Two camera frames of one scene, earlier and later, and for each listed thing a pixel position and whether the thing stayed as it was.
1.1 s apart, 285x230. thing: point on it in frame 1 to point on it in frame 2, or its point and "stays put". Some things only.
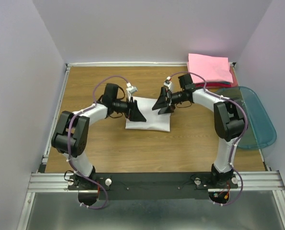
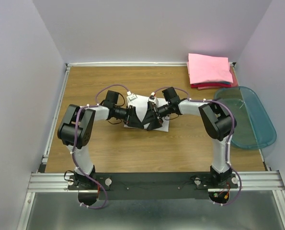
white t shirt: x=153 y=120 stays put
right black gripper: x=161 y=102 to x=155 y=120
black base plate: x=153 y=186 stays put
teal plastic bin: x=260 y=131 stays put
